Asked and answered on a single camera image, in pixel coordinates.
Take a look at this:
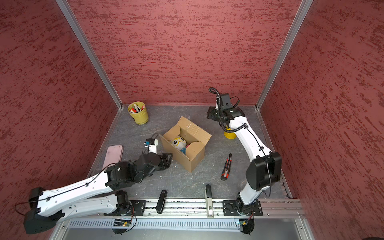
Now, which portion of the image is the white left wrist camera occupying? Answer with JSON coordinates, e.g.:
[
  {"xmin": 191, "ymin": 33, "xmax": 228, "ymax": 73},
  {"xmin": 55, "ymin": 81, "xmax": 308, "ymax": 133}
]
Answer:
[{"xmin": 143, "ymin": 138, "xmax": 159, "ymax": 154}]

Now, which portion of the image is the yellow-green pen holder cup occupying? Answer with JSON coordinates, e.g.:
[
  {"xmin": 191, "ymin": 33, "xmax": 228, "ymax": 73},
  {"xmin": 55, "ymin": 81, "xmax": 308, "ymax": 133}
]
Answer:
[{"xmin": 128, "ymin": 102, "xmax": 149, "ymax": 125}]

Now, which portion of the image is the brown cardboard express box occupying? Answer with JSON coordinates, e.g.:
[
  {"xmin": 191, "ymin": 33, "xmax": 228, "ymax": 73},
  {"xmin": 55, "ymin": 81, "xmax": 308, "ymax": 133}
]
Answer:
[{"xmin": 160, "ymin": 117, "xmax": 211, "ymax": 173}]

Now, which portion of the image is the left circuit board with wires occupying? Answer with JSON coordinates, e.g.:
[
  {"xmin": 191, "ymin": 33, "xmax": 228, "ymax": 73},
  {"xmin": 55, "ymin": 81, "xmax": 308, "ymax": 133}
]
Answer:
[{"xmin": 112, "ymin": 219, "xmax": 133, "ymax": 235}]

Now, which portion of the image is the white owl ball toy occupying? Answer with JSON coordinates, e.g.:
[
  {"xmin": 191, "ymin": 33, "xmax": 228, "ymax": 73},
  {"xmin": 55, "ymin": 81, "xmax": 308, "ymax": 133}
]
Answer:
[{"xmin": 170, "ymin": 136, "xmax": 187, "ymax": 151}]

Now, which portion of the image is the pink flat case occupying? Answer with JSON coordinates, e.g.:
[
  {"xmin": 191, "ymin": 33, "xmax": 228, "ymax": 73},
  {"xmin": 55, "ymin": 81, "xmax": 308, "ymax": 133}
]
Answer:
[{"xmin": 102, "ymin": 145, "xmax": 124, "ymax": 170}]

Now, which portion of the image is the aluminium corner post right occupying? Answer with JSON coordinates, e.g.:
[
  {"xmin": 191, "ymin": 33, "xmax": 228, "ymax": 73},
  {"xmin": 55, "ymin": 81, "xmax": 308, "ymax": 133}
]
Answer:
[{"xmin": 256, "ymin": 0, "xmax": 313, "ymax": 112}]

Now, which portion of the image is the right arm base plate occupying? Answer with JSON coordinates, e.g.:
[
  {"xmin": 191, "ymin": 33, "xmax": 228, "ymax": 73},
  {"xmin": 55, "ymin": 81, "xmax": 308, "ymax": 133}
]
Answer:
[{"xmin": 223, "ymin": 199, "xmax": 263, "ymax": 217}]

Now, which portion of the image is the yellow pencil cup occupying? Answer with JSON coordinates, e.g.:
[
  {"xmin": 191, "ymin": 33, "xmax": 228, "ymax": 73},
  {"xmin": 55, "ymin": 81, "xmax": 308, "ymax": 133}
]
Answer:
[{"xmin": 224, "ymin": 128, "xmax": 237, "ymax": 140}]

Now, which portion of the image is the red black utility knife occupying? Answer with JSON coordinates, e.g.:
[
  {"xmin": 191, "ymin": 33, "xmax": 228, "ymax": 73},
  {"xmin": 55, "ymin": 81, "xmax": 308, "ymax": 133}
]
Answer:
[{"xmin": 221, "ymin": 153, "xmax": 232, "ymax": 181}]

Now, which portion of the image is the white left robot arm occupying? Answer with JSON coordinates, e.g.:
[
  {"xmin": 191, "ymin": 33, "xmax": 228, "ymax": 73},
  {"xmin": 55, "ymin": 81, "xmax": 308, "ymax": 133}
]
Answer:
[{"xmin": 24, "ymin": 153, "xmax": 173, "ymax": 235}]

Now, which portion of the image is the black handle on rail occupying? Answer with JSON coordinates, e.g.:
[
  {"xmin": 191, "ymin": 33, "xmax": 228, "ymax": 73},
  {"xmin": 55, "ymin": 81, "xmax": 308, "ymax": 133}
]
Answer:
[{"xmin": 155, "ymin": 190, "xmax": 168, "ymax": 214}]

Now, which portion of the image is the circuit board with wires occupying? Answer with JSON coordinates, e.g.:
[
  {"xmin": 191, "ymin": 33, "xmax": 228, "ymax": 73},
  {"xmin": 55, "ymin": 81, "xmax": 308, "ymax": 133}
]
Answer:
[
  {"xmin": 112, "ymin": 219, "xmax": 133, "ymax": 235},
  {"xmin": 239, "ymin": 219, "xmax": 255, "ymax": 235}
]

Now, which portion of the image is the silver latch with black handle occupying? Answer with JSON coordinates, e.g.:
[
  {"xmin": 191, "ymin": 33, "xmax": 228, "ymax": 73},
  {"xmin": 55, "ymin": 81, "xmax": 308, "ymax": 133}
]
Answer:
[{"xmin": 205, "ymin": 184, "xmax": 214, "ymax": 219}]

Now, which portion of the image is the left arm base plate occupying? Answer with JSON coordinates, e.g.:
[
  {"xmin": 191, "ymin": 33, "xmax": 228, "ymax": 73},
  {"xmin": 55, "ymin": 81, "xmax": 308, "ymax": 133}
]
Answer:
[{"xmin": 104, "ymin": 200, "xmax": 147, "ymax": 217}]

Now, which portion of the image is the aluminium corner post left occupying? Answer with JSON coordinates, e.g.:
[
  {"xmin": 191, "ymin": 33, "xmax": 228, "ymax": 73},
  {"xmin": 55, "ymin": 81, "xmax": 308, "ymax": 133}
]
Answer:
[{"xmin": 56, "ymin": 0, "xmax": 123, "ymax": 110}]

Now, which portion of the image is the aluminium front rail frame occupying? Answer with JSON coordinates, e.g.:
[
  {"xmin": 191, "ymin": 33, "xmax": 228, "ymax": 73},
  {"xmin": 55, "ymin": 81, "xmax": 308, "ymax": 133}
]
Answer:
[{"xmin": 49, "ymin": 196, "xmax": 316, "ymax": 240}]

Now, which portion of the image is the aluminium corner post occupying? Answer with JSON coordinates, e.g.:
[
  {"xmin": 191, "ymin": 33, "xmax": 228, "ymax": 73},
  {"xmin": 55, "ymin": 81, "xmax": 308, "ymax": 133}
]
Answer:
[
  {"xmin": 256, "ymin": 0, "xmax": 313, "ymax": 112},
  {"xmin": 56, "ymin": 0, "xmax": 123, "ymax": 110}
]

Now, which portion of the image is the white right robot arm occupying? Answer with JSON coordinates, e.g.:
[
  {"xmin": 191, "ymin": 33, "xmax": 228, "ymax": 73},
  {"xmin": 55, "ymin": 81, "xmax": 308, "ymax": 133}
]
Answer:
[{"xmin": 207, "ymin": 88, "xmax": 282, "ymax": 216}]

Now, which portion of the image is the right circuit board with wires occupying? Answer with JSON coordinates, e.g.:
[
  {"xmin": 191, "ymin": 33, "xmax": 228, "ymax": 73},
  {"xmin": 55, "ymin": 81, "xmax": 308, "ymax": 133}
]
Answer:
[{"xmin": 239, "ymin": 219, "xmax": 255, "ymax": 235}]

